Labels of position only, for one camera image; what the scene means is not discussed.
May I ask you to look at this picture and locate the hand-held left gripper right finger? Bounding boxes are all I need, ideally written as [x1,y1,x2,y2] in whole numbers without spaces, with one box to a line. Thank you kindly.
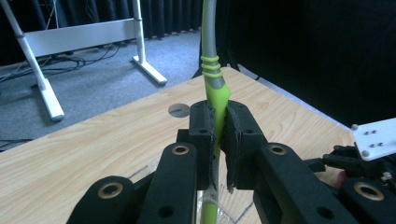
[219,100,269,193]

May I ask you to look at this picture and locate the black floor cables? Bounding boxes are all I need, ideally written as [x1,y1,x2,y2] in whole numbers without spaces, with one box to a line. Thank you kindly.
[0,137,35,151]

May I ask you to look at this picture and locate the cables under white desk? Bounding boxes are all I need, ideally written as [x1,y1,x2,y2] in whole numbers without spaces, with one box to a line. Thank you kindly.
[0,42,123,83]

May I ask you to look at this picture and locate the white desk frame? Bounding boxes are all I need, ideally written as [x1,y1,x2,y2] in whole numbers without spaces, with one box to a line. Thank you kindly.
[0,0,168,122]

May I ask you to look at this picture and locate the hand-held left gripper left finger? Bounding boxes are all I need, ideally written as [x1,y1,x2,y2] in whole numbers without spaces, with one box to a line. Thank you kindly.
[177,100,218,191]

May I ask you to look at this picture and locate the green and grey toothbrush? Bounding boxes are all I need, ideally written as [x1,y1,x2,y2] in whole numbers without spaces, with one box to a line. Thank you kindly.
[198,0,233,224]

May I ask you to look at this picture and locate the dark curtain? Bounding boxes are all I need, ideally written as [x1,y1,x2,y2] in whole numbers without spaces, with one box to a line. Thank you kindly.
[0,0,204,64]

